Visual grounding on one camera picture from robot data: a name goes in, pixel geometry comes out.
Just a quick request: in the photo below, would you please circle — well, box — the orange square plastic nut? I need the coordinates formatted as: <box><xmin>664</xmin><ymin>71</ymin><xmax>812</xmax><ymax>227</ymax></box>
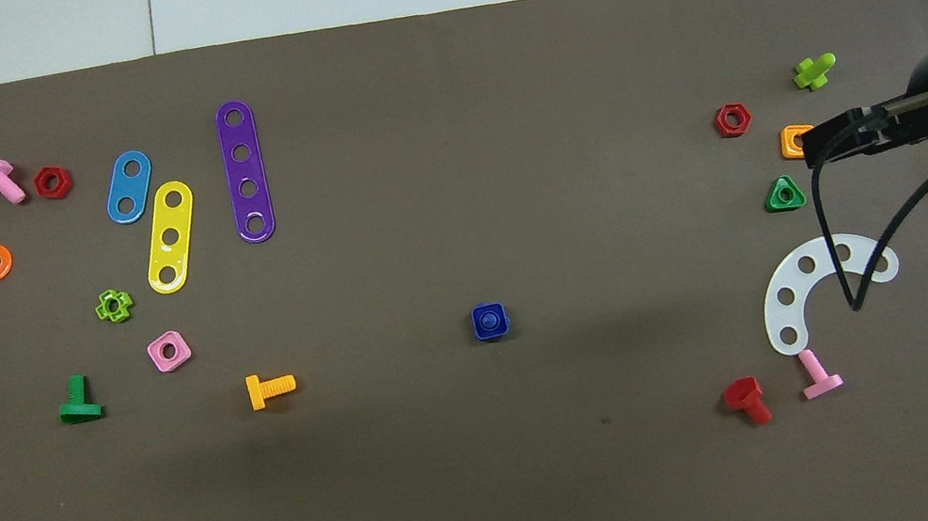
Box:
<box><xmin>776</xmin><ymin>120</ymin><xmax>821</xmax><ymax>163</ymax></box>

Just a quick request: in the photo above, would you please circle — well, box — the orange plastic screw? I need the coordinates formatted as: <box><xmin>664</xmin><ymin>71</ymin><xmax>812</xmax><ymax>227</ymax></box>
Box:
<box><xmin>244</xmin><ymin>368</ymin><xmax>300</xmax><ymax>413</ymax></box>

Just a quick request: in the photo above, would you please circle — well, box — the lime green cross nut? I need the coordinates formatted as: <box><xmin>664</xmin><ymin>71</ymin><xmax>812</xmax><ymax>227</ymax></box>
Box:
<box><xmin>92</xmin><ymin>286</ymin><xmax>137</xmax><ymax>327</ymax></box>

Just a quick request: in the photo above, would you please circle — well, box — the red hexagon plastic nut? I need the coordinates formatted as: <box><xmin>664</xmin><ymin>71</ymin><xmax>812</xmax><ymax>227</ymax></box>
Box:
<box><xmin>711</xmin><ymin>100</ymin><xmax>755</xmax><ymax>142</ymax></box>
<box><xmin>32</xmin><ymin>162</ymin><xmax>76</xmax><ymax>204</ymax></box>

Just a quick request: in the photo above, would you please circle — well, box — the blue two-hole plate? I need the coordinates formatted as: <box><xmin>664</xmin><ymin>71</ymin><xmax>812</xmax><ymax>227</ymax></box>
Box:
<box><xmin>97</xmin><ymin>147</ymin><xmax>162</xmax><ymax>229</ymax></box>

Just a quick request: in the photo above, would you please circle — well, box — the lime green plastic screw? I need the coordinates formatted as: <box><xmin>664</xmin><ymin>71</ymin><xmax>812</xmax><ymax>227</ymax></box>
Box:
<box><xmin>789</xmin><ymin>51</ymin><xmax>841</xmax><ymax>94</ymax></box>

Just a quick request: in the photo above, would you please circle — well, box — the dark green plastic screw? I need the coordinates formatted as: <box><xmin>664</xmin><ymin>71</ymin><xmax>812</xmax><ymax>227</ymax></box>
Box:
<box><xmin>53</xmin><ymin>370</ymin><xmax>107</xmax><ymax>427</ymax></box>

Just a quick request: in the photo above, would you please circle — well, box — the pink square plastic nut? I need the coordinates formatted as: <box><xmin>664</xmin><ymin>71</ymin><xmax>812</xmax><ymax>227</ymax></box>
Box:
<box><xmin>144</xmin><ymin>327</ymin><xmax>196</xmax><ymax>377</ymax></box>

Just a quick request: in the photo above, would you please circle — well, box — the white curved five-hole plate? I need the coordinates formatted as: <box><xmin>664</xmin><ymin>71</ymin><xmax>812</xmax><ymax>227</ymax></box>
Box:
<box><xmin>751</xmin><ymin>223</ymin><xmax>914</xmax><ymax>361</ymax></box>

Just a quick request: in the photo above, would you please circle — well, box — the yellow three-hole plate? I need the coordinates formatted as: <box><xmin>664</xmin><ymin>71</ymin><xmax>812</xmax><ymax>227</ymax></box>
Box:
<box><xmin>132</xmin><ymin>177</ymin><xmax>210</xmax><ymax>298</ymax></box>

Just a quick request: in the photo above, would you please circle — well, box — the red plastic screw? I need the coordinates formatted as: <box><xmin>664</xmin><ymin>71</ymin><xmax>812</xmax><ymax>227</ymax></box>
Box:
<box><xmin>720</xmin><ymin>373</ymin><xmax>775</xmax><ymax>432</ymax></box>

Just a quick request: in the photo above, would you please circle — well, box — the green triangle plastic nut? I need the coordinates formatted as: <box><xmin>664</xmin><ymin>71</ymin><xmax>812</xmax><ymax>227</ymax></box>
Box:
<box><xmin>760</xmin><ymin>171</ymin><xmax>810</xmax><ymax>216</ymax></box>

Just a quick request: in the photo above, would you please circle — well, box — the brown table mat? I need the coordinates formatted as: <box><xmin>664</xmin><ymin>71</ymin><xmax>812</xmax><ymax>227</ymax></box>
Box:
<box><xmin>0</xmin><ymin>0</ymin><xmax>928</xmax><ymax>521</ymax></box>

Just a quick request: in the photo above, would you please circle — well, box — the purple four-hole plate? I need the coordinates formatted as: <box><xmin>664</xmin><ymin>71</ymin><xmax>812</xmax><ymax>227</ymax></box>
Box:
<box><xmin>212</xmin><ymin>97</ymin><xmax>279</xmax><ymax>246</ymax></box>

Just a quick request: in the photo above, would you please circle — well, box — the blue square plastic nut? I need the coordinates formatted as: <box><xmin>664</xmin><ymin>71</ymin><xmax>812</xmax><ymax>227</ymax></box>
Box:
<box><xmin>469</xmin><ymin>300</ymin><xmax>514</xmax><ymax>345</ymax></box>

